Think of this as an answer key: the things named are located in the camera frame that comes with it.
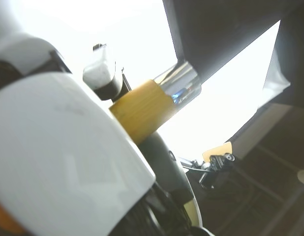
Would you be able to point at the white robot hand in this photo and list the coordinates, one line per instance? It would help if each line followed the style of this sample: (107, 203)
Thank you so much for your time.
(56, 137)

